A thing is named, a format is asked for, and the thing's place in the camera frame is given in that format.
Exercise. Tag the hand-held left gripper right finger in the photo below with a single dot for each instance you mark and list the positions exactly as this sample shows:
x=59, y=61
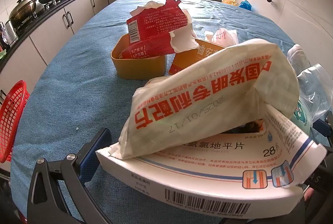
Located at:
x=322, y=130

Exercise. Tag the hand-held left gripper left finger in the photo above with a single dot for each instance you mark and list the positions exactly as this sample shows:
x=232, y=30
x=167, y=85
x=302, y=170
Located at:
x=95, y=143

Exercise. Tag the cartoon print tissue pack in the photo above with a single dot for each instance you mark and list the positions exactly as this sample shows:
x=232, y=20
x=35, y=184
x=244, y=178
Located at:
x=301, y=117

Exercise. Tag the clear plastic bag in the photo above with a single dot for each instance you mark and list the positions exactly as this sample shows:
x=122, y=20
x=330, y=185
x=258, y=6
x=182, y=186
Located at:
x=314, y=91

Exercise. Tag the red plastic basket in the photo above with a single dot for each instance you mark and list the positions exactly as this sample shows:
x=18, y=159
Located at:
x=13, y=114

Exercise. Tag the yellow plastic container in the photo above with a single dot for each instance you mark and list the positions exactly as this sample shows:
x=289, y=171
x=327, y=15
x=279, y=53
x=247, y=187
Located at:
x=140, y=67

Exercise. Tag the white medicine box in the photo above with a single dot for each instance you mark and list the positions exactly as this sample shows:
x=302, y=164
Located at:
x=208, y=161

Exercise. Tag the white paper pouch red print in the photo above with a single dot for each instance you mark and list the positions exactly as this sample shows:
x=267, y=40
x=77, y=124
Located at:
x=208, y=88

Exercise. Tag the orange medicine carton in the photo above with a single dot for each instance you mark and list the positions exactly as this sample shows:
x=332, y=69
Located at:
x=187, y=57

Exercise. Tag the torn red carton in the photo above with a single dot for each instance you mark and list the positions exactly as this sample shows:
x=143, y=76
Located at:
x=156, y=23

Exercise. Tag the pink white wrapper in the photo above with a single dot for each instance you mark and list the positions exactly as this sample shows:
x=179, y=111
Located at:
x=223, y=36

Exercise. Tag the blue tablecloth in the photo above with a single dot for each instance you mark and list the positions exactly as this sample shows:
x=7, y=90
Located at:
x=85, y=57

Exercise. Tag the green cloth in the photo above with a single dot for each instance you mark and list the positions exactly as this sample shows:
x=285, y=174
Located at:
x=2, y=54

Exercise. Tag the beige kitchen base cabinets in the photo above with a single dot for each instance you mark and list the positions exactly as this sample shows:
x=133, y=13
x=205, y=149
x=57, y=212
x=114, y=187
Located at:
x=78, y=13

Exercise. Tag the black gas stove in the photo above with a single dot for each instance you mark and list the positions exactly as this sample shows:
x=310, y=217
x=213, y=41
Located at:
x=46, y=6

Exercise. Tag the black kitchen countertop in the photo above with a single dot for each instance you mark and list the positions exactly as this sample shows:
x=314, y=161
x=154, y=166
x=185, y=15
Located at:
x=65, y=1

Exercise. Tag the blue plastic bag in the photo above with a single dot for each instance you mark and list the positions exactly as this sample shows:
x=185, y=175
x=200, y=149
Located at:
x=245, y=5

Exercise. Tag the steel wok with lid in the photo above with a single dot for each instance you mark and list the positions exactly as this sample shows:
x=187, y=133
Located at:
x=23, y=8

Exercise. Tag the yellow plastic bag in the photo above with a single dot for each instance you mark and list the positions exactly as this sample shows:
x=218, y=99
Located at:
x=229, y=0

